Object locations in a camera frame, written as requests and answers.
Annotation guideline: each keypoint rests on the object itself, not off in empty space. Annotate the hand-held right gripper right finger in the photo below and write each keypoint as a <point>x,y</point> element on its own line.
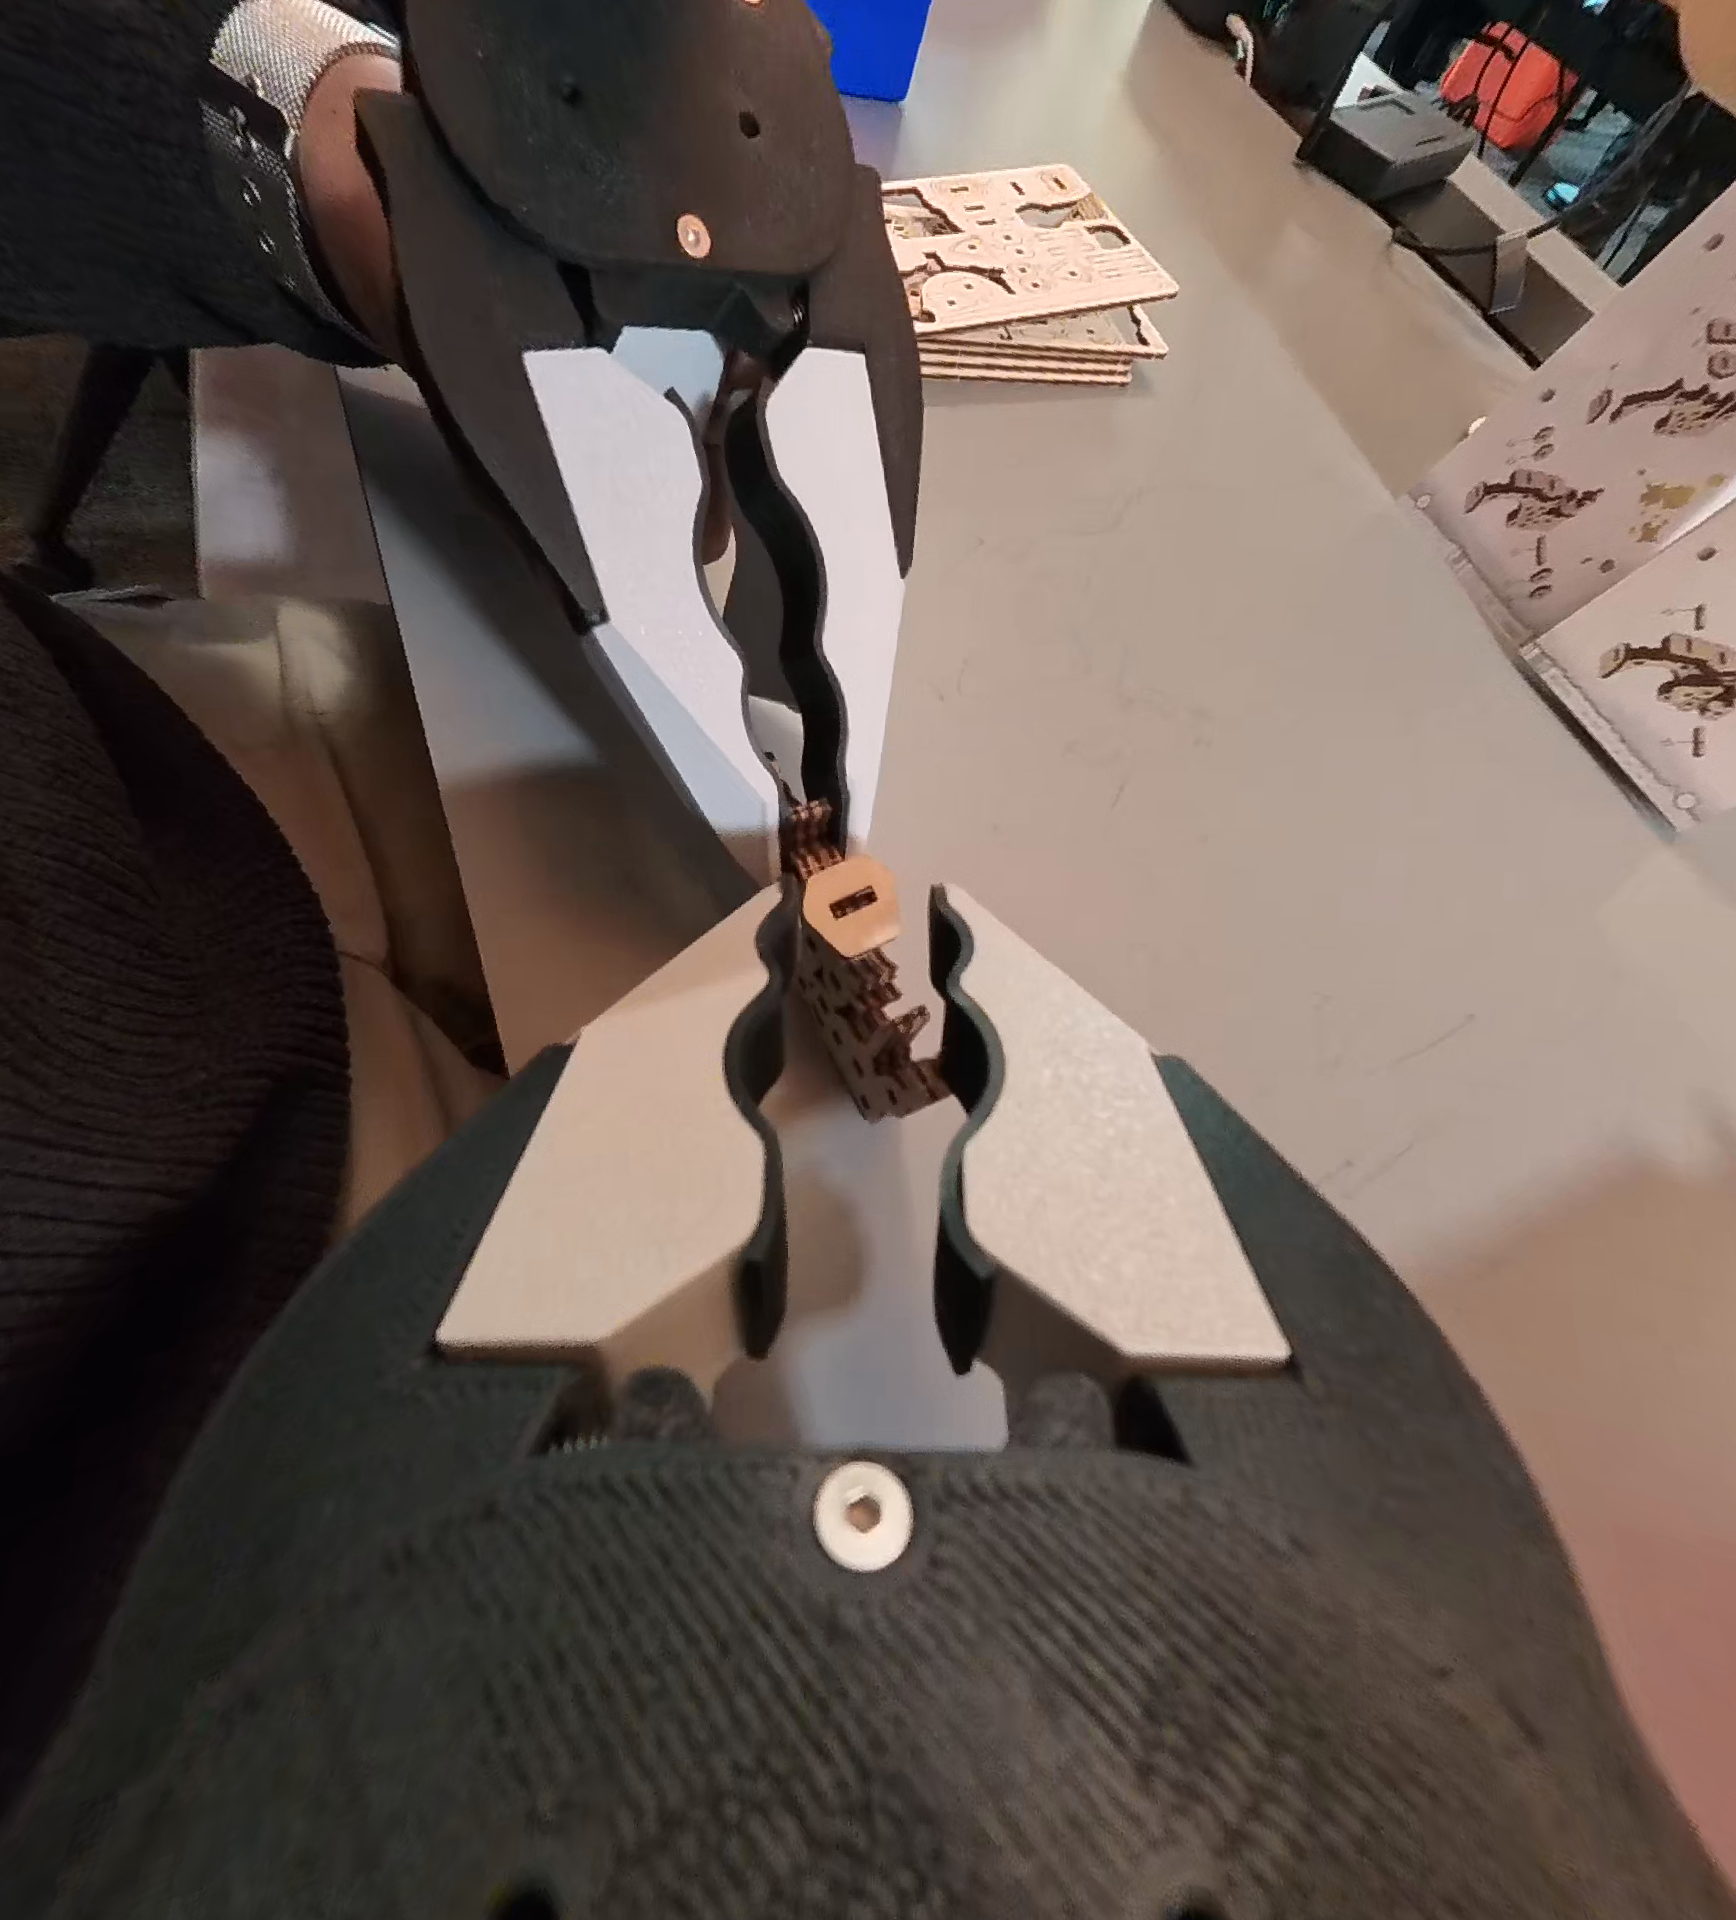
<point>1107,1199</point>

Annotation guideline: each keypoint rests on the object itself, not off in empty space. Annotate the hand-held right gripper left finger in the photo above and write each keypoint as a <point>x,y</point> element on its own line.
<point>597,1199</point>

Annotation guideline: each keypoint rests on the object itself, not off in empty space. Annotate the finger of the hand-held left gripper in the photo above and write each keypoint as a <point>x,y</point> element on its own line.
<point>628,513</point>
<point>859,494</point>

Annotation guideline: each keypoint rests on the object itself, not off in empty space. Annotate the brown wooden puzzle assembly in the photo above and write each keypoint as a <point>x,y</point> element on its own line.
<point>851,1021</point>

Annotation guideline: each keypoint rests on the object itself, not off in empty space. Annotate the hexagonal wooden puzzle piece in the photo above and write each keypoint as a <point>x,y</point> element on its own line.
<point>828,924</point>

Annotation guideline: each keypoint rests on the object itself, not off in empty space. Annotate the person's left forearm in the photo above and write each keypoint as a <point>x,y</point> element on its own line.
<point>56,152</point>

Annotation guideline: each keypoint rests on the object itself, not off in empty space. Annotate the grey desk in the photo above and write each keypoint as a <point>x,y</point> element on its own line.
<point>1258,752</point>

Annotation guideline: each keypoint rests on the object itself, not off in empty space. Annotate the person's left hand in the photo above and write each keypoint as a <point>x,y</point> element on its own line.
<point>349,228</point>

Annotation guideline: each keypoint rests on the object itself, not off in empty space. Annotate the stack of wooden puzzle sheets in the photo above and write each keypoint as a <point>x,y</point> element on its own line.
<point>1018,273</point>

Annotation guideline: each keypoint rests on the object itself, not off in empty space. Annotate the blue plastic bin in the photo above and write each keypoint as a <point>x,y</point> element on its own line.
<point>869,46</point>

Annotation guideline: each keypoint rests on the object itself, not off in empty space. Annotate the silver mesh wristband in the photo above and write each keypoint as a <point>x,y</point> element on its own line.
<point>260,60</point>

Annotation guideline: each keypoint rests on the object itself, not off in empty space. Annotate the person's black sweater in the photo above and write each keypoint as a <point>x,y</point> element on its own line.
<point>87,1051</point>

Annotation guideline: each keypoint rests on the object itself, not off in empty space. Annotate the black office chair base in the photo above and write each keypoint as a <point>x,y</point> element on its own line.
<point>80,450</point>

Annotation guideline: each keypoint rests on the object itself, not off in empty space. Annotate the black battery charger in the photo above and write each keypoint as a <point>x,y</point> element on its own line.
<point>1324,28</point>
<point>1206,13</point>

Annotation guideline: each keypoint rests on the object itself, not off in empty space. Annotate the black flat box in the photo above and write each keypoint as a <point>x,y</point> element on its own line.
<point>1383,143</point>

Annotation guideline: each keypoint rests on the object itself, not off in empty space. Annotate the white instruction booklet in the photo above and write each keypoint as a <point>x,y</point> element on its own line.
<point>1633,494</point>

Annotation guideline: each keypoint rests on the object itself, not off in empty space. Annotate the red bag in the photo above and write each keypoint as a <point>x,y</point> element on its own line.
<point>1520,74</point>

